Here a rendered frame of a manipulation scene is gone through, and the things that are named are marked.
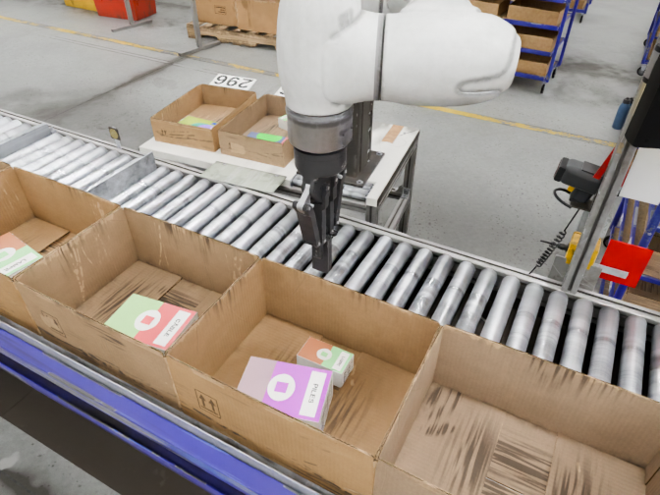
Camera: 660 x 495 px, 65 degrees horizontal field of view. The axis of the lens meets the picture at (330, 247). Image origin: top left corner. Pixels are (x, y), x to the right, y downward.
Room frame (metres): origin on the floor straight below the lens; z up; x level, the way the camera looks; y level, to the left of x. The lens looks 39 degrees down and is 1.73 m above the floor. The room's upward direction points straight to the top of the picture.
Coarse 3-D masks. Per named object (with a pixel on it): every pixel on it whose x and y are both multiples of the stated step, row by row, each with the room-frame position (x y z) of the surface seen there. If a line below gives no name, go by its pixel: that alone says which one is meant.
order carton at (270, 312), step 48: (240, 288) 0.74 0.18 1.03; (288, 288) 0.78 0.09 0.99; (336, 288) 0.73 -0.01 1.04; (192, 336) 0.61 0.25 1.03; (240, 336) 0.72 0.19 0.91; (288, 336) 0.74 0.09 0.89; (336, 336) 0.72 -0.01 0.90; (384, 336) 0.67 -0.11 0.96; (432, 336) 0.63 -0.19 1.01; (192, 384) 0.53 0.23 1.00; (384, 384) 0.61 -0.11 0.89; (240, 432) 0.49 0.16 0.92; (288, 432) 0.44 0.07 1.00; (336, 432) 0.51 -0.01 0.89; (384, 432) 0.51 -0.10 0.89; (336, 480) 0.40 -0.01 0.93
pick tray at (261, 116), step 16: (272, 96) 2.12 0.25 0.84; (240, 112) 1.95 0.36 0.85; (256, 112) 2.06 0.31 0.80; (272, 112) 2.13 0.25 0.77; (224, 128) 1.83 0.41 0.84; (240, 128) 1.93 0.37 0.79; (256, 128) 2.00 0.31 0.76; (272, 128) 1.99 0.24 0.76; (224, 144) 1.78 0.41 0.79; (240, 144) 1.75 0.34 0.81; (256, 144) 1.72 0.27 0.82; (272, 144) 1.70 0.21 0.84; (288, 144) 1.72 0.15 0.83; (256, 160) 1.73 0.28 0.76; (272, 160) 1.70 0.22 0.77; (288, 160) 1.71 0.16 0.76
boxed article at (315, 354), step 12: (312, 348) 0.67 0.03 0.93; (324, 348) 0.67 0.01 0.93; (336, 348) 0.67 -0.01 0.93; (300, 360) 0.65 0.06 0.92; (312, 360) 0.64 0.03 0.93; (324, 360) 0.64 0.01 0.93; (336, 360) 0.64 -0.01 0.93; (348, 360) 0.64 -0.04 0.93; (336, 372) 0.61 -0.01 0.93; (348, 372) 0.63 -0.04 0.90; (336, 384) 0.61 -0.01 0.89
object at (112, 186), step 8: (152, 152) 1.70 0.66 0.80; (144, 160) 1.66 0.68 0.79; (152, 160) 1.69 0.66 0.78; (128, 168) 1.59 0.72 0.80; (136, 168) 1.62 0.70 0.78; (144, 168) 1.65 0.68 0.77; (152, 168) 1.68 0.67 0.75; (112, 176) 1.53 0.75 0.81; (120, 176) 1.56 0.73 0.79; (128, 176) 1.58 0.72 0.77; (136, 176) 1.61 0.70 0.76; (144, 176) 1.65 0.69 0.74; (104, 184) 1.49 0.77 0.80; (112, 184) 1.52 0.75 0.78; (120, 184) 1.55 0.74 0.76; (128, 184) 1.57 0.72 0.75; (96, 192) 1.46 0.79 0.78; (104, 192) 1.48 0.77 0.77; (112, 192) 1.51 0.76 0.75
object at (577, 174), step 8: (560, 160) 1.16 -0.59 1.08; (568, 160) 1.14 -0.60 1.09; (576, 160) 1.14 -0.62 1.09; (560, 168) 1.11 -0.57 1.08; (568, 168) 1.11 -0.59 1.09; (576, 168) 1.10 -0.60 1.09; (584, 168) 1.10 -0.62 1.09; (592, 168) 1.10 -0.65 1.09; (560, 176) 1.11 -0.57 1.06; (568, 176) 1.10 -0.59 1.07; (576, 176) 1.09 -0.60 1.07; (584, 176) 1.08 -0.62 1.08; (592, 176) 1.08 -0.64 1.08; (568, 184) 1.10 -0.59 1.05; (576, 184) 1.09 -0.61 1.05; (584, 184) 1.08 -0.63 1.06; (592, 184) 1.07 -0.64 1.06; (600, 184) 1.06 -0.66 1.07; (576, 192) 1.10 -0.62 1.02; (584, 192) 1.09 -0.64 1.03; (592, 192) 1.07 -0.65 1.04; (576, 200) 1.09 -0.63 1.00; (584, 200) 1.08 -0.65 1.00
